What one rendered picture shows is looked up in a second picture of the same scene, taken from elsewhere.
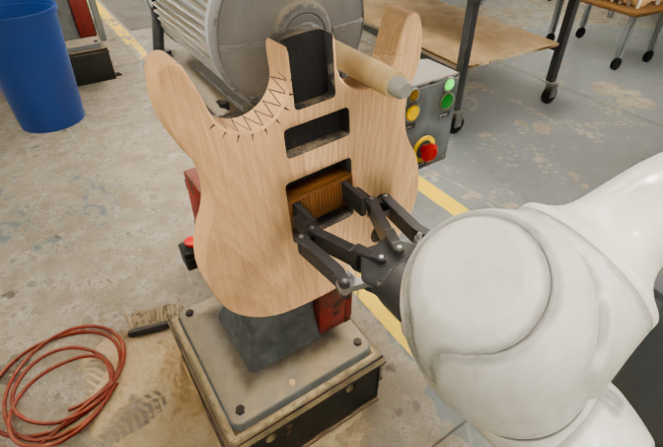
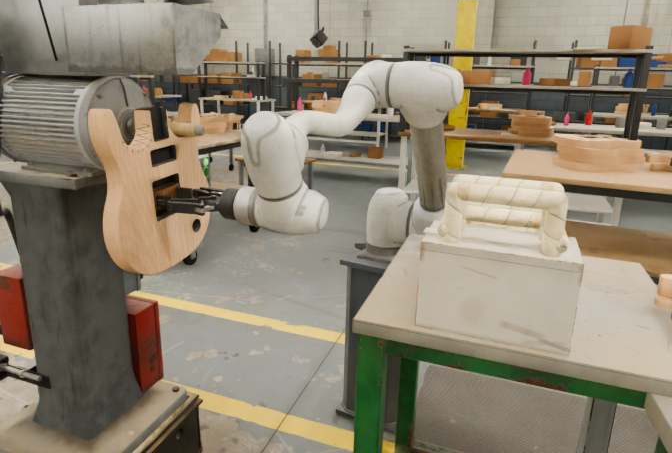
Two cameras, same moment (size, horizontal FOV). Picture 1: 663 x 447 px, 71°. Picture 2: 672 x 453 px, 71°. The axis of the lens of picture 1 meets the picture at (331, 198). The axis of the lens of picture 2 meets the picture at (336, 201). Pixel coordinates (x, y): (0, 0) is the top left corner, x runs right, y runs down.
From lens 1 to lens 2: 77 cm
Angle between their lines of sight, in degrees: 40
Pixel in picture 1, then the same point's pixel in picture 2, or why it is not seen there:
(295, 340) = (123, 401)
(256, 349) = (90, 413)
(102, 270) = not seen: outside the picture
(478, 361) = (268, 135)
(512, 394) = (278, 145)
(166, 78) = (107, 115)
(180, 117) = (111, 135)
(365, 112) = (182, 149)
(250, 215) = (137, 197)
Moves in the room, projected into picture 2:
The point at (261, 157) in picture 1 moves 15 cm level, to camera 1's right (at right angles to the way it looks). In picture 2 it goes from (141, 163) to (205, 158)
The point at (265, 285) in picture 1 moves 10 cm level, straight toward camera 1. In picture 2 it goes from (145, 249) to (167, 260)
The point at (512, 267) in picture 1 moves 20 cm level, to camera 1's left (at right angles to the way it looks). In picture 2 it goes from (268, 115) to (163, 119)
